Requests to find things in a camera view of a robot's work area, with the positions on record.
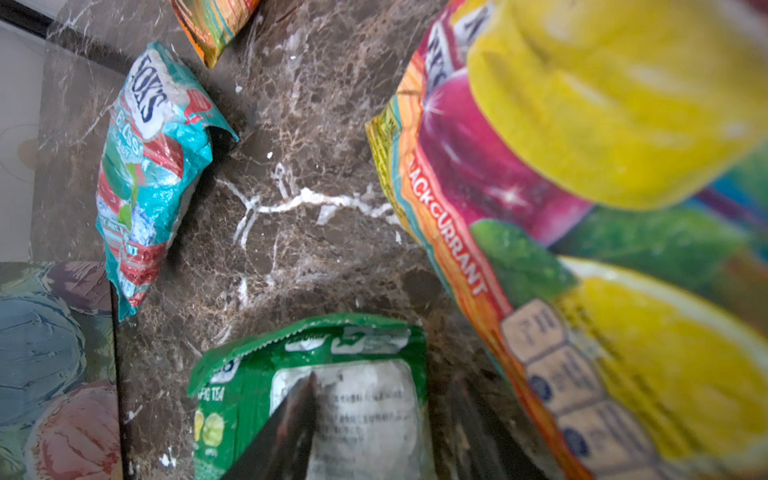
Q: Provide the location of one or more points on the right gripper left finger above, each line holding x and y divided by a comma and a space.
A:
282, 448

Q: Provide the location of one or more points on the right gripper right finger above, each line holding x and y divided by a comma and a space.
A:
481, 445

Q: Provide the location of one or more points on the white paper bag colourful print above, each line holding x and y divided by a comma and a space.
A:
59, 401

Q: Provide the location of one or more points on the red yellow Fox's fruits packet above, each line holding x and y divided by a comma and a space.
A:
589, 181

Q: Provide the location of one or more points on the green tea candy packet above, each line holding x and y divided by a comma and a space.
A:
371, 392

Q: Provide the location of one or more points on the teal red Fox's packet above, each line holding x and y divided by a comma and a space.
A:
158, 144

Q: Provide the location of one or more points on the orange snack packet far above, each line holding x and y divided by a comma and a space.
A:
211, 25

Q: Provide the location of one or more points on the left black frame post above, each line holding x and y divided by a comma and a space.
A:
22, 17

